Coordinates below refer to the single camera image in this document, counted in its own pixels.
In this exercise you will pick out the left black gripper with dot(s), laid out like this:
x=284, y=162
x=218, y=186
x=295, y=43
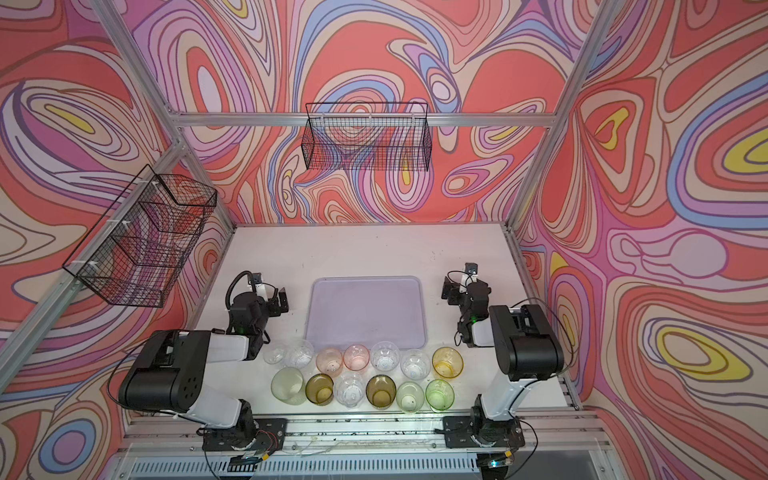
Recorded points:
x=279, y=301

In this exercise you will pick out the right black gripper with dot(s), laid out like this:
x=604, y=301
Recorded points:
x=452, y=291

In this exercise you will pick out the yellow plastic cup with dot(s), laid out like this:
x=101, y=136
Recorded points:
x=447, y=362

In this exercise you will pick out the clear faceted cup back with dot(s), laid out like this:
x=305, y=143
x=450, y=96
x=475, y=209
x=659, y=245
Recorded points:
x=385, y=356

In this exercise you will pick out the bright green cup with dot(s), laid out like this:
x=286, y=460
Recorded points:
x=439, y=395

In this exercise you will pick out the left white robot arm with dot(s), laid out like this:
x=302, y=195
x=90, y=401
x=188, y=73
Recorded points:
x=168, y=373

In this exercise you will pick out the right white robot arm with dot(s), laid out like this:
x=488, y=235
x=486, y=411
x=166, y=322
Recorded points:
x=527, y=353

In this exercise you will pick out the lilac plastic tray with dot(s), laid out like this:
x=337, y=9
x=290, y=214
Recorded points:
x=367, y=310

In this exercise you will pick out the small clear cup far left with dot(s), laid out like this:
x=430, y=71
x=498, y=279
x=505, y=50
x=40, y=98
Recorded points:
x=273, y=353

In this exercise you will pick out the peach cup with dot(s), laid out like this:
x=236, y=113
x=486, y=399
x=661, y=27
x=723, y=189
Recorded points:
x=330, y=361

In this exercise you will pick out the pale green large cup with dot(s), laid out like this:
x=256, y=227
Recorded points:
x=288, y=386

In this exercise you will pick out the amber cup left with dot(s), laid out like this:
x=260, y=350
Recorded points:
x=319, y=389

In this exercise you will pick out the amber cup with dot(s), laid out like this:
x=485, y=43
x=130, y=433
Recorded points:
x=381, y=391
x=319, y=389

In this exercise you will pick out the pink cup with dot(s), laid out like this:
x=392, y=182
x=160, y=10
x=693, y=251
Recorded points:
x=356, y=357

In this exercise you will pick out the pale green cup front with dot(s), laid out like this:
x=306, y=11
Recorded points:
x=410, y=397

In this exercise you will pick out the amber cup right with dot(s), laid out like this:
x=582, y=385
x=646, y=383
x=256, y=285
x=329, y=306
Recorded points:
x=381, y=391

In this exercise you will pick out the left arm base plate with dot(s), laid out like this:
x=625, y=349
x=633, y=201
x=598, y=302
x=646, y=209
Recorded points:
x=261, y=435

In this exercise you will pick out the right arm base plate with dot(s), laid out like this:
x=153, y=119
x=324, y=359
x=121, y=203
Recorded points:
x=470, y=432

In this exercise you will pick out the black wire basket left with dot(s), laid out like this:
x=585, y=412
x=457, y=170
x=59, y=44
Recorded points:
x=146, y=247

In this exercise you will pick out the black wire basket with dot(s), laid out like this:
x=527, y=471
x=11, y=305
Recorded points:
x=362, y=136
x=146, y=247

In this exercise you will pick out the black wire basket back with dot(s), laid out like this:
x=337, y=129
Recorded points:
x=362, y=136

